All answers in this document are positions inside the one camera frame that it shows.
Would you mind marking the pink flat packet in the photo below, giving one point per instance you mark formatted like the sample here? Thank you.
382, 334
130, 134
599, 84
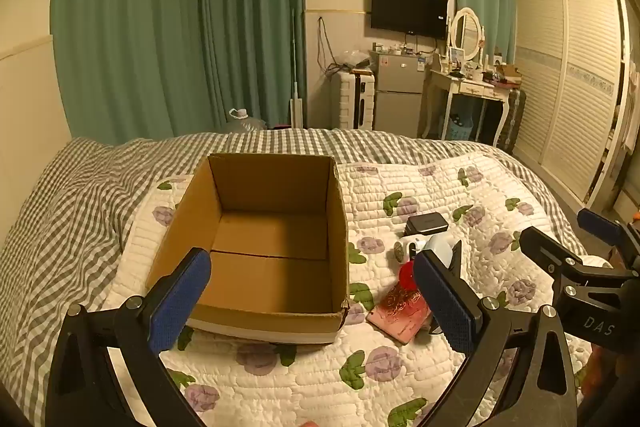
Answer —
397, 312

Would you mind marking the white suitcase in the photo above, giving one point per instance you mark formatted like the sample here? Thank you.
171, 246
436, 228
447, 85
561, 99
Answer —
350, 99

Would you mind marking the dark suitcase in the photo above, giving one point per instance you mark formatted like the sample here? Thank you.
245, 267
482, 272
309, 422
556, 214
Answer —
512, 117

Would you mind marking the clear water jug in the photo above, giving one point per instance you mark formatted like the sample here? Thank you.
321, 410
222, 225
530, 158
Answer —
242, 124

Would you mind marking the black wall television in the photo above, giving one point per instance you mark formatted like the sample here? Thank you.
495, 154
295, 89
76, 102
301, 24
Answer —
407, 12

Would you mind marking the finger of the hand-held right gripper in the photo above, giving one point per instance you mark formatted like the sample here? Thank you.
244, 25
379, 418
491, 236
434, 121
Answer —
550, 257
597, 224

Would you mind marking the white slatted wardrobe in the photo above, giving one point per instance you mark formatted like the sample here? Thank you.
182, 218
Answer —
575, 82

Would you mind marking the blue basket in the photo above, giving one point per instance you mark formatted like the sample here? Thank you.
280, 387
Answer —
460, 127

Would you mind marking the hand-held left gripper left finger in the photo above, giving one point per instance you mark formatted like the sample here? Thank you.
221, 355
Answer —
180, 307

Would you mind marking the white mop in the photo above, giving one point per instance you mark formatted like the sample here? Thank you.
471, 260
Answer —
296, 112

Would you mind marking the red round item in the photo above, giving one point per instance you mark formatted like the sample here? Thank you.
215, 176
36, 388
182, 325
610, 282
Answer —
409, 274

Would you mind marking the white floral quilt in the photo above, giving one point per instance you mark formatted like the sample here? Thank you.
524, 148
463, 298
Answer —
300, 382

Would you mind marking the wide green curtain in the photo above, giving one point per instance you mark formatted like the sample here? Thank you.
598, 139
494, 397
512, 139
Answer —
150, 32

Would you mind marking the small open cardboard box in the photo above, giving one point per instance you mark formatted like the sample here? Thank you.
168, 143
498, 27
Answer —
507, 74

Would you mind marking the brown cardboard box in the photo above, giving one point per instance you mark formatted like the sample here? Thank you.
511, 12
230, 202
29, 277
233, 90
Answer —
270, 267

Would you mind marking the white oval mirror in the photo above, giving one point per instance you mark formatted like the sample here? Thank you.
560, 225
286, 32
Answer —
465, 32

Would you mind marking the silver fridge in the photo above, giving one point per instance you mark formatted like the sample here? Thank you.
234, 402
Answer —
400, 97

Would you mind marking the white dressing table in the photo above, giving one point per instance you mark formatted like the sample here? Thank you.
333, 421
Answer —
470, 84

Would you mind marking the small black box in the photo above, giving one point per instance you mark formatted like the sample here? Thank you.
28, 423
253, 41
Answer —
426, 224

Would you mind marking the clear plastic bag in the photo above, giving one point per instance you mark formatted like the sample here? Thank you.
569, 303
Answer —
355, 59

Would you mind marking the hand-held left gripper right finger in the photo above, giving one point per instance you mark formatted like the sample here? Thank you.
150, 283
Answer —
445, 302

